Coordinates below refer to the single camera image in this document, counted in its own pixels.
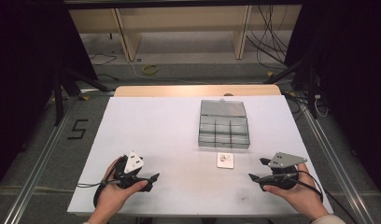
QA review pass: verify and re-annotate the white table cover sheet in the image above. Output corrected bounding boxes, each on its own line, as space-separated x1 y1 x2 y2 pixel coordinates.
66 94 334 217

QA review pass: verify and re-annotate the aluminium floor rail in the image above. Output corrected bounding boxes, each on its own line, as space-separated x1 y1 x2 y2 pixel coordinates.
3 89 116 224
299 100 377 224

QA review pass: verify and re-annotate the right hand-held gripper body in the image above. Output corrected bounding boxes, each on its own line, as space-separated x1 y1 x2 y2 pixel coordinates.
267 151 308 190

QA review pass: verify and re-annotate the bundle of black floor cables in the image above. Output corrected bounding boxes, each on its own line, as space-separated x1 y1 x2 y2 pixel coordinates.
245 4 289 70

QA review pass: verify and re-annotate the person's right hand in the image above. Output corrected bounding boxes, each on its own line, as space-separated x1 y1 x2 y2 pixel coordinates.
262 162 331 221

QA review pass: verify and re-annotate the light wooden bench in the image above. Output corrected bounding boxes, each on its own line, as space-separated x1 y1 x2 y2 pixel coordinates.
68 4 303 63

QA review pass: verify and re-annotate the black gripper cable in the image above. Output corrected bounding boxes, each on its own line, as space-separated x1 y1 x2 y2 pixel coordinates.
92 174 120 209
283 170 360 224

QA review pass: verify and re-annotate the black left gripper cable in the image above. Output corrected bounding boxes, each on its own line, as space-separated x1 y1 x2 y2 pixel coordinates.
92 174 120 209

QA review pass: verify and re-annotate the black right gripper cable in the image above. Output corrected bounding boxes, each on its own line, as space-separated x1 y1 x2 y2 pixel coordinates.
283 170 360 224

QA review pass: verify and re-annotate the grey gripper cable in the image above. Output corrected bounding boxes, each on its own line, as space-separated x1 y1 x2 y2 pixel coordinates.
76 179 115 189

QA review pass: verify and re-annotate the thin black floor cable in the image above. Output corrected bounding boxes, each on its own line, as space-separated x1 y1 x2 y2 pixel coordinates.
88 52 119 67

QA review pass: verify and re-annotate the dark curtain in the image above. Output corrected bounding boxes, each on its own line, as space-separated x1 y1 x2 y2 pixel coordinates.
284 0 381 200
0 0 99 194

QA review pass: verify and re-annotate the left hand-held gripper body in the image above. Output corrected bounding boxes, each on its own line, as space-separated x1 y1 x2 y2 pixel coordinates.
114 150 150 190

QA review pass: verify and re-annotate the person's left hand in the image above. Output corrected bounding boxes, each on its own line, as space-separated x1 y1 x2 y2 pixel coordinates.
91 156 149 221

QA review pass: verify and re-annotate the black metal stand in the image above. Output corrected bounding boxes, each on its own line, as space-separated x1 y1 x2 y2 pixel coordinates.
51 63 117 127
262 55 323 120

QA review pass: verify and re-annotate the yellow tape roll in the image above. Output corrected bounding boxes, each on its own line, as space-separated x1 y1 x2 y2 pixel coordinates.
142 63 160 76

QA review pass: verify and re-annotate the clear plastic compartment box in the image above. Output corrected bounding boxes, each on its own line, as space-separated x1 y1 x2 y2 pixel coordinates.
197 98 251 150

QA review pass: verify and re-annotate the small white packet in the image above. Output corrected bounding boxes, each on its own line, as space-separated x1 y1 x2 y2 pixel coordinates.
216 151 235 170

